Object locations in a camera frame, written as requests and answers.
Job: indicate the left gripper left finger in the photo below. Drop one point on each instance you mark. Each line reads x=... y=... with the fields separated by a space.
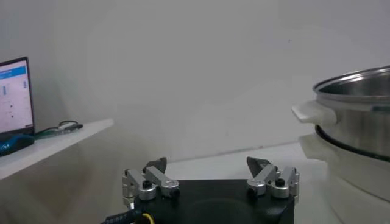
x=161 y=179

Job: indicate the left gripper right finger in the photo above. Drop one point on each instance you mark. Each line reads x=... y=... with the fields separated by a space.
x=265 y=176

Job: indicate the steel steamer basket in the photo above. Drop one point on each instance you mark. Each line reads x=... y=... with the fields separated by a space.
x=359 y=134

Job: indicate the white electric cooker base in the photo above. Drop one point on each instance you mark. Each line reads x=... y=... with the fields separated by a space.
x=359 y=188

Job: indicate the small black device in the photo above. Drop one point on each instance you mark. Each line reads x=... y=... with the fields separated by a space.
x=77 y=126

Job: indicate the white side table with tools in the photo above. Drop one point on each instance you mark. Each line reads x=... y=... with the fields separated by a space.
x=61 y=143

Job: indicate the blue case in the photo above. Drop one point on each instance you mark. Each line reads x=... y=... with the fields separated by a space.
x=15 y=143

